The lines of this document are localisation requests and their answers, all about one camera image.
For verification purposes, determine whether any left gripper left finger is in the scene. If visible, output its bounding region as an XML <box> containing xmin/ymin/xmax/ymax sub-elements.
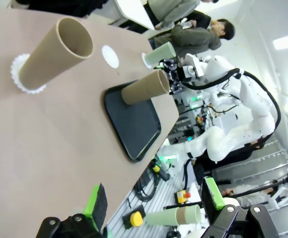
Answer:
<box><xmin>36</xmin><ymin>182</ymin><xmax>109</xmax><ymax>238</ymax></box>

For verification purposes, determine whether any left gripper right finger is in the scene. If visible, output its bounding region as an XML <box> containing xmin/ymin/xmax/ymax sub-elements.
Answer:
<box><xmin>201</xmin><ymin>176</ymin><xmax>281</xmax><ymax>238</ymax></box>

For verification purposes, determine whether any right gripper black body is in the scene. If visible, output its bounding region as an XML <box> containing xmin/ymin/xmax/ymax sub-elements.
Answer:
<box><xmin>175</xmin><ymin>66</ymin><xmax>193</xmax><ymax>86</ymax></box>

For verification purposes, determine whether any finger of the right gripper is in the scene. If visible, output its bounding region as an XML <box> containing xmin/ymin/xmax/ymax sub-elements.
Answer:
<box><xmin>156</xmin><ymin>59</ymin><xmax>178</xmax><ymax>74</ymax></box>
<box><xmin>168</xmin><ymin>80</ymin><xmax>185</xmax><ymax>96</ymax></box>

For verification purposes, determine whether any pale green tall cup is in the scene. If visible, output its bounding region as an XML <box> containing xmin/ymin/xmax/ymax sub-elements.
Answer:
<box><xmin>144</xmin><ymin>41</ymin><xmax>176</xmax><ymax>65</ymax></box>

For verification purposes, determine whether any tan brown tall cup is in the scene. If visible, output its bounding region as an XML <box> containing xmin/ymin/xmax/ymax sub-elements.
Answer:
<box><xmin>121</xmin><ymin>69</ymin><xmax>170</xmax><ymax>106</ymax></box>
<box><xmin>18</xmin><ymin>17</ymin><xmax>94</xmax><ymax>90</ymax></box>

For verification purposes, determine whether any spare tan cup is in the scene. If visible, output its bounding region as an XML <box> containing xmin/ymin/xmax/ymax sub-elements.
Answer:
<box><xmin>176</xmin><ymin>204</ymin><xmax>202</xmax><ymax>226</ymax></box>

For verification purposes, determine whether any yellow box red stop button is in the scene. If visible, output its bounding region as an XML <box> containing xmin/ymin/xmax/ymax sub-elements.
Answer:
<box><xmin>174</xmin><ymin>190</ymin><xmax>192</xmax><ymax>205</ymax></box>

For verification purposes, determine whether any yellow round button black base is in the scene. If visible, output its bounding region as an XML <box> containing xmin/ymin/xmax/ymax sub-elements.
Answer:
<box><xmin>122</xmin><ymin>205</ymin><xmax>145</xmax><ymax>230</ymax></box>

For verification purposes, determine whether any person olive hoodie black hair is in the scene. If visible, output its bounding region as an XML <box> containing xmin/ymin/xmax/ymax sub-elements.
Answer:
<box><xmin>171</xmin><ymin>18</ymin><xmax>235</xmax><ymax>55</ymax></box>

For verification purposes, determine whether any seated person in grey top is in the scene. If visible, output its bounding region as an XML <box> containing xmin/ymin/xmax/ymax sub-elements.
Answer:
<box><xmin>221</xmin><ymin>184</ymin><xmax>279</xmax><ymax>207</ymax></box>

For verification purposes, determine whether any spare pale green cup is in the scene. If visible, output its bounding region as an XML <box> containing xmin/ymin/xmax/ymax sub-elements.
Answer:
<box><xmin>144</xmin><ymin>207</ymin><xmax>180</xmax><ymax>227</ymax></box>

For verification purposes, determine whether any person in light grey jacket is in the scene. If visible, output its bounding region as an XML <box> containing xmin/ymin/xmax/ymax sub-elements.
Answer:
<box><xmin>146</xmin><ymin>0</ymin><xmax>202</xmax><ymax>26</ymax></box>

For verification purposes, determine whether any person in black jacket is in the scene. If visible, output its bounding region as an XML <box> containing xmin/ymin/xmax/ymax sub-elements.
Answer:
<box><xmin>181</xmin><ymin>9</ymin><xmax>213</xmax><ymax>28</ymax></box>

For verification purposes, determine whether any black rectangular serving tray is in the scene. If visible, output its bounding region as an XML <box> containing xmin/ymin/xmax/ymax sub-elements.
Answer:
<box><xmin>102</xmin><ymin>80</ymin><xmax>162</xmax><ymax>163</ymax></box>

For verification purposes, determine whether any large white table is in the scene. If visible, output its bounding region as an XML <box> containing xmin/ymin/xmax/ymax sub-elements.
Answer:
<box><xmin>115</xmin><ymin>0</ymin><xmax>157</xmax><ymax>31</ymax></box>

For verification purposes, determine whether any yellow black hand controller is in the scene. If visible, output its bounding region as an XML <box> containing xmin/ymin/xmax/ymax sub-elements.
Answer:
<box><xmin>150</xmin><ymin>160</ymin><xmax>171</xmax><ymax>181</ymax></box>

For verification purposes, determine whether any rectangular ceiling light panel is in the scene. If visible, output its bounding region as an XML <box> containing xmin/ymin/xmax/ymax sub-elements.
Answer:
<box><xmin>272</xmin><ymin>33</ymin><xmax>288</xmax><ymax>50</ymax></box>

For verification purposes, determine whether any person in black cardigan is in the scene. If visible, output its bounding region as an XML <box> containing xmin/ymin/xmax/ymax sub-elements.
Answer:
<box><xmin>11</xmin><ymin>0</ymin><xmax>110</xmax><ymax>18</ymax></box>

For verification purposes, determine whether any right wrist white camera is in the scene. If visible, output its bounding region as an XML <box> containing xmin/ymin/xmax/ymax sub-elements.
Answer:
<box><xmin>183</xmin><ymin>53</ymin><xmax>207</xmax><ymax>78</ymax></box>

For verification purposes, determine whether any grey slotted aluminium base plate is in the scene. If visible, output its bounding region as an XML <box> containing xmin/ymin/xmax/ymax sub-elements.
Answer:
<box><xmin>106</xmin><ymin>158</ymin><xmax>211</xmax><ymax>238</ymax></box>

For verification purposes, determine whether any black coiled cable bundle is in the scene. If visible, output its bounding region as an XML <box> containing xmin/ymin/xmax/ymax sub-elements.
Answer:
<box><xmin>133</xmin><ymin>170</ymin><xmax>160</xmax><ymax>202</ymax></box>

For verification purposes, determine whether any black camera tripod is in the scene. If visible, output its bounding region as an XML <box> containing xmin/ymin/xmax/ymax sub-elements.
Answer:
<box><xmin>269</xmin><ymin>167</ymin><xmax>288</xmax><ymax>190</ymax></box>

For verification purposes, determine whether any right arm black cable sleeve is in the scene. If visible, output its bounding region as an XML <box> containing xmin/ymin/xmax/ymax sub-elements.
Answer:
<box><xmin>182</xmin><ymin>68</ymin><xmax>283</xmax><ymax>149</ymax></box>

